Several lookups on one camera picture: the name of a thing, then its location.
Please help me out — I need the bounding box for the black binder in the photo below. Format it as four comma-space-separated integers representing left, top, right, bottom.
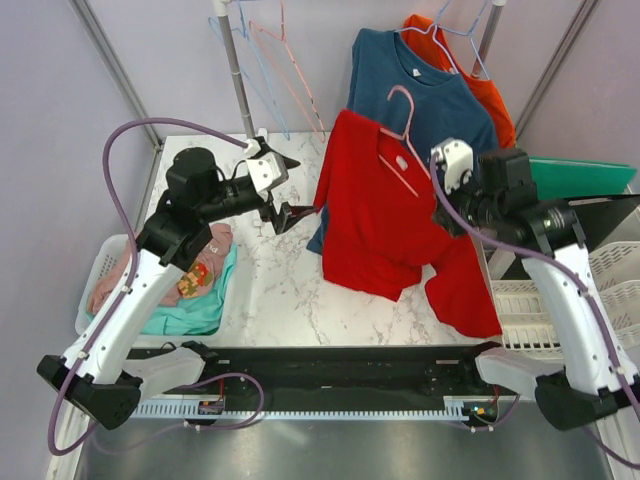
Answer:
494, 193, 640, 281

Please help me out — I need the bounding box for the mint green t shirt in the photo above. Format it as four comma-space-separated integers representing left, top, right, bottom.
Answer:
141, 243, 237, 337

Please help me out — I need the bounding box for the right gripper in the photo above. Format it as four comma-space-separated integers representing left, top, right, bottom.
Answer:
433, 169, 505, 238

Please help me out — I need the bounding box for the blue hanger holding shirts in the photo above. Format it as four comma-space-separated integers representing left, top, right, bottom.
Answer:
395, 1, 504, 81

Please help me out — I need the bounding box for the red t shirt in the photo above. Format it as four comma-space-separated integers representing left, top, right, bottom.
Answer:
314, 110, 502, 338

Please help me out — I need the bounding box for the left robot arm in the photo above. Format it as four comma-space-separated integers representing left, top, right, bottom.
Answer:
37, 137, 313, 430

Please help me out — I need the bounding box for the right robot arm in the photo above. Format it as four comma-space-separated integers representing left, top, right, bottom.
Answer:
429, 139, 639, 431

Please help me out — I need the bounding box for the white cable duct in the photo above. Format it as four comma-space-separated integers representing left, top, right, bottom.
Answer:
131, 395, 469, 422

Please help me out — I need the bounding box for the white slotted tray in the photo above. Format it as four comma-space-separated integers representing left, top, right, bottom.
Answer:
491, 241, 639, 363

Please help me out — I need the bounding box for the blue t shirt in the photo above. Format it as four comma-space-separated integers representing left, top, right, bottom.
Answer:
305, 27, 500, 256

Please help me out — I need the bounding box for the white plastic laundry basket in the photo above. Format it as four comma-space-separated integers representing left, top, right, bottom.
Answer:
75, 235, 215, 343

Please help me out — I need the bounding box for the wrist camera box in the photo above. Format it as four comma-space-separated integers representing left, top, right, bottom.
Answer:
430, 138, 474, 194
246, 154, 289, 195

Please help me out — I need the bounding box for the green binder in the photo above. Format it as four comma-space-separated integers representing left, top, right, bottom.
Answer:
530, 157, 637, 200

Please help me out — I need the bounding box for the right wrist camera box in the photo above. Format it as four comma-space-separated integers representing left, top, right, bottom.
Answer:
430, 138, 474, 194

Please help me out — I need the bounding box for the pink wire hanger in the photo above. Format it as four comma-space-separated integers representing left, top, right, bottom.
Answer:
379, 84, 431, 198
248, 1, 327, 143

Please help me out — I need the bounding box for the orange t shirt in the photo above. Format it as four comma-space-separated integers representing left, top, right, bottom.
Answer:
402, 13, 517, 150

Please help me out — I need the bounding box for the aluminium frame post right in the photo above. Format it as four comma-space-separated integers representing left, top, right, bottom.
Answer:
515, 0, 601, 140

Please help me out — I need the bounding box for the light blue wire hanger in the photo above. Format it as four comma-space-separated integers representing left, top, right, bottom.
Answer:
230, 4, 291, 140

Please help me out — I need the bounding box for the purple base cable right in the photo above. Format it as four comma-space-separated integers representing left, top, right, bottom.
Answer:
459, 389, 521, 434

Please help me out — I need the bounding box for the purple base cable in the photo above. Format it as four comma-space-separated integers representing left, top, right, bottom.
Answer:
459, 389, 521, 434
94, 372, 266, 456

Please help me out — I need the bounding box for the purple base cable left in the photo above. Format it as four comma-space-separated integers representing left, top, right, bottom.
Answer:
94, 372, 266, 456

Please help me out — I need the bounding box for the aluminium frame post left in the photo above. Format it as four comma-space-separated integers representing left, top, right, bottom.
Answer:
69, 0, 148, 119

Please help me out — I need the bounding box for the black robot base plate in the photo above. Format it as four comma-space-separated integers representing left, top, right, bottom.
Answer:
124, 339, 521, 414

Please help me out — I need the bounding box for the pink printed t shirt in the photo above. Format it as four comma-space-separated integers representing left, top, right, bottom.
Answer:
86, 223, 233, 315

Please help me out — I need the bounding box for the aluminium frame post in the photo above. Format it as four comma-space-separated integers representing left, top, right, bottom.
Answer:
515, 0, 601, 140
69, 0, 148, 119

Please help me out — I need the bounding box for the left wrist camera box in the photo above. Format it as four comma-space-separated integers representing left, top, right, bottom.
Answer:
246, 154, 289, 195

